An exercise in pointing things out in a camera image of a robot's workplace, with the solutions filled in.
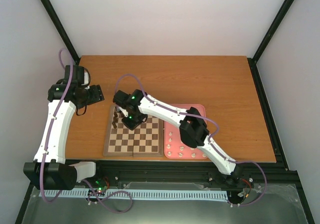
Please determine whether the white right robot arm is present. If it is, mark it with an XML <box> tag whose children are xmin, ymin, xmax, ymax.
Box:
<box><xmin>112</xmin><ymin>89</ymin><xmax>242</xmax><ymax>187</ymax></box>

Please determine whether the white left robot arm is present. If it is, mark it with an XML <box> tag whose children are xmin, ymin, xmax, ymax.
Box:
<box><xmin>23</xmin><ymin>65</ymin><xmax>104</xmax><ymax>191</ymax></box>

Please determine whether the wooden chess board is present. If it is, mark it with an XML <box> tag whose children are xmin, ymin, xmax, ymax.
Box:
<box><xmin>103</xmin><ymin>105</ymin><xmax>164</xmax><ymax>158</ymax></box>

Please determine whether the pink plastic tray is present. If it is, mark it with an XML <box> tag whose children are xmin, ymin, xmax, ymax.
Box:
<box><xmin>163</xmin><ymin>103</ymin><xmax>211</xmax><ymax>160</ymax></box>

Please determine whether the light blue cable duct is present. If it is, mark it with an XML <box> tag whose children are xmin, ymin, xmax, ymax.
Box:
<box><xmin>59</xmin><ymin>186</ymin><xmax>229</xmax><ymax>202</ymax></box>

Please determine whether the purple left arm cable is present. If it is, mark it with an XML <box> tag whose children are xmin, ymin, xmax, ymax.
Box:
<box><xmin>39</xmin><ymin>48</ymin><xmax>133</xmax><ymax>214</ymax></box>

